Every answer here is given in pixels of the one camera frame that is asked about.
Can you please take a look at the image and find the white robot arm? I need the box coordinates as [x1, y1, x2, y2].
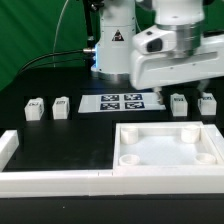
[87, 0, 224, 93]

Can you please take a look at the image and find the grey thin cable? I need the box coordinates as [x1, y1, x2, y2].
[52, 0, 71, 68]

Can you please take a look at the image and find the white sheet with tags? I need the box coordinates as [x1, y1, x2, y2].
[78, 92, 166, 113]

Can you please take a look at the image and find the black thick cable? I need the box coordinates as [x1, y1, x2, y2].
[16, 48, 94, 76]

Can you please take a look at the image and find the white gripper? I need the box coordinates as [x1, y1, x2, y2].
[130, 28, 224, 104]

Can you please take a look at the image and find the white U-shaped fence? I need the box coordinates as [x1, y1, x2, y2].
[0, 130, 224, 198]

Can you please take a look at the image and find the white square table top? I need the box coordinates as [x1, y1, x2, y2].
[113, 121, 224, 169]

